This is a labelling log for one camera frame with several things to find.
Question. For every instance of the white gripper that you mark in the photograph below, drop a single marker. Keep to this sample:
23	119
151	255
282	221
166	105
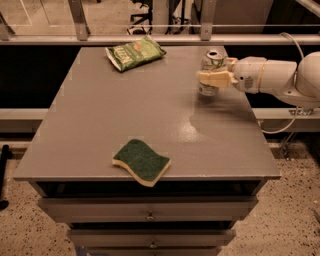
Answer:
248	74

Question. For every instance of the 7up soda can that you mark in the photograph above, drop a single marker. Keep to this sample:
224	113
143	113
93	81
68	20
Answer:
213	60

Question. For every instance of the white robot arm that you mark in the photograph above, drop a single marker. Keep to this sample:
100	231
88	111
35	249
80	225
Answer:
289	82

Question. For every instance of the green and yellow sponge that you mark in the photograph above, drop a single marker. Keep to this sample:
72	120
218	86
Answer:
142	162

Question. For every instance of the grey drawer cabinet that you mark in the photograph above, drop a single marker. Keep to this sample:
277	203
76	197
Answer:
215	145

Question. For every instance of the green chip bag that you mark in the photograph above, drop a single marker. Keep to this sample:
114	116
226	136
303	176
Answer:
131	55

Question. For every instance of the black office chair base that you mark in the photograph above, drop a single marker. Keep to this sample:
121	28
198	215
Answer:
141	23

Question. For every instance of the top grey drawer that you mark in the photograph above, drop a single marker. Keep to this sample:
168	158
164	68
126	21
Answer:
81	210

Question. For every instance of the grey drawer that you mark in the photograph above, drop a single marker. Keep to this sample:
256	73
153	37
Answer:
81	210
143	238

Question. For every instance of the metal drawer knob upper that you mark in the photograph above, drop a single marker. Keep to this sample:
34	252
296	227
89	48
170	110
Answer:
150	217

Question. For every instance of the metal drawer knob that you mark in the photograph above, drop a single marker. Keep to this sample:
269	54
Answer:
153	245
150	217

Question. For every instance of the metal drawer knob lower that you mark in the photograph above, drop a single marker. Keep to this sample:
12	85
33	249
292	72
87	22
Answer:
153	245

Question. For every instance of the black stand left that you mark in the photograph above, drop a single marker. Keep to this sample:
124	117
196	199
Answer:
5	154

